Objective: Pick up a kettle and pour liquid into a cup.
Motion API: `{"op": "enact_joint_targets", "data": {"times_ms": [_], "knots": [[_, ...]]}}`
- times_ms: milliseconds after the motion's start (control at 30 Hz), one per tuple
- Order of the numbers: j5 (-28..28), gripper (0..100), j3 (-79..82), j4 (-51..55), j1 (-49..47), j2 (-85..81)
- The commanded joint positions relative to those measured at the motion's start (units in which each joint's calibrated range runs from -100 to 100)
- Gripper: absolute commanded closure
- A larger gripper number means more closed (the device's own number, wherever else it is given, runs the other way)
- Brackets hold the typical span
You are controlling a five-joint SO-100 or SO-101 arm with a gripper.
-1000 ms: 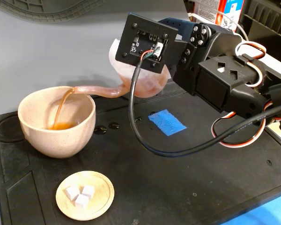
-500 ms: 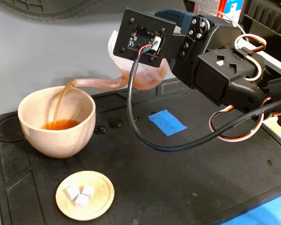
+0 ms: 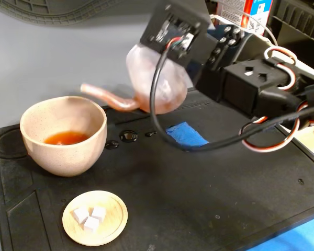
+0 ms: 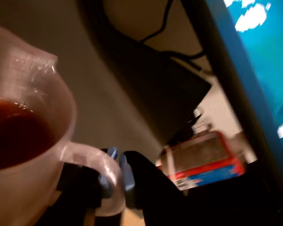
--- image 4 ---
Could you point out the gripper finger with blue tape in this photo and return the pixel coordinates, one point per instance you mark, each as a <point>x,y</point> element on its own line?
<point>151,183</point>
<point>85,183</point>

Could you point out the translucent pink plastic kettle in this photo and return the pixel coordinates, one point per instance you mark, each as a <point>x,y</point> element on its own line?
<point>21,188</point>

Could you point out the red cardboard box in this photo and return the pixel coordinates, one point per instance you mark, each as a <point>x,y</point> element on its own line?
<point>202,169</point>

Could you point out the smooth grey sheet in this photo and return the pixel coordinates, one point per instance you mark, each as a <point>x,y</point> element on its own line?
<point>96,106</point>

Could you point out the monitor with blue screen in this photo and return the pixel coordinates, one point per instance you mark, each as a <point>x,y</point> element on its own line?
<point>261,58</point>

